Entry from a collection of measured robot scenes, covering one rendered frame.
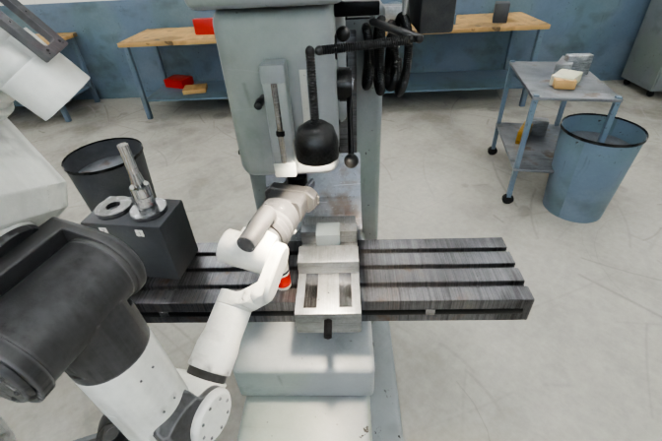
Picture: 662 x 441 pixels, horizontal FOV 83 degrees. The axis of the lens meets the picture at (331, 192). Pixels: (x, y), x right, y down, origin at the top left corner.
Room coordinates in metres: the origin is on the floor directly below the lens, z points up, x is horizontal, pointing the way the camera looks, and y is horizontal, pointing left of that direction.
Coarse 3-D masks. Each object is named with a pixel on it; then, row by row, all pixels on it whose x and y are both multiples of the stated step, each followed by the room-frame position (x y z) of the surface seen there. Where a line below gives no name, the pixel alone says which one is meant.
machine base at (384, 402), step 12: (372, 324) 1.09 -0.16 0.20; (384, 324) 1.08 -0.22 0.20; (372, 336) 1.02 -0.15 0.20; (384, 336) 1.02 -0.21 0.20; (384, 348) 0.96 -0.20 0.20; (384, 360) 0.90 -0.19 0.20; (384, 372) 0.85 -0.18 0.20; (384, 384) 0.80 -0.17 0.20; (396, 384) 0.80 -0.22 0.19; (372, 396) 0.76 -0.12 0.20; (384, 396) 0.75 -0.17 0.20; (396, 396) 0.75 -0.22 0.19; (372, 408) 0.71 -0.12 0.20; (384, 408) 0.71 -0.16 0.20; (396, 408) 0.71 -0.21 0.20; (372, 420) 0.66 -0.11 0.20; (384, 420) 0.66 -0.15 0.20; (396, 420) 0.66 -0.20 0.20; (372, 432) 0.62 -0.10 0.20; (384, 432) 0.62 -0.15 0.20; (396, 432) 0.62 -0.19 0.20
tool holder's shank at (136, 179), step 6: (120, 144) 0.79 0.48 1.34; (126, 144) 0.79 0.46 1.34; (120, 150) 0.77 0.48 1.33; (126, 150) 0.78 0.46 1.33; (126, 156) 0.77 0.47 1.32; (132, 156) 0.79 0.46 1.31; (126, 162) 0.77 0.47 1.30; (132, 162) 0.78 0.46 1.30; (126, 168) 0.78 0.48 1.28; (132, 168) 0.77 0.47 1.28; (132, 174) 0.77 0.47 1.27; (138, 174) 0.78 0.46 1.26; (132, 180) 0.77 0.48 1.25; (138, 180) 0.77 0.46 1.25; (144, 180) 0.79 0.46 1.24; (138, 186) 0.77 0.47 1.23
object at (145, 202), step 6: (150, 186) 0.79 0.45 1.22; (144, 192) 0.77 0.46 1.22; (150, 192) 0.78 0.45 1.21; (138, 198) 0.76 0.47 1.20; (144, 198) 0.76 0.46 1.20; (150, 198) 0.77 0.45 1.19; (138, 204) 0.76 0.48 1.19; (144, 204) 0.76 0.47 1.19; (150, 204) 0.77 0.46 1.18; (156, 204) 0.78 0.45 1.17; (138, 210) 0.77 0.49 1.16; (144, 210) 0.76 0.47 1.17; (150, 210) 0.77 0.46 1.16
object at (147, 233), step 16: (96, 208) 0.79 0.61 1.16; (112, 208) 0.81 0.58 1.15; (128, 208) 0.79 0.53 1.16; (160, 208) 0.78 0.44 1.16; (176, 208) 0.80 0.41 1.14; (96, 224) 0.75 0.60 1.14; (112, 224) 0.74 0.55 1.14; (128, 224) 0.73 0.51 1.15; (144, 224) 0.73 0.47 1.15; (160, 224) 0.73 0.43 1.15; (176, 224) 0.78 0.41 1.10; (128, 240) 0.73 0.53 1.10; (144, 240) 0.72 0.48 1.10; (160, 240) 0.72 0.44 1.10; (176, 240) 0.76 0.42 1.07; (192, 240) 0.82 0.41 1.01; (144, 256) 0.73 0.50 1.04; (160, 256) 0.72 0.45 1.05; (176, 256) 0.74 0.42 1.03; (192, 256) 0.79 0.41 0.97; (160, 272) 0.72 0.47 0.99; (176, 272) 0.72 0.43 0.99
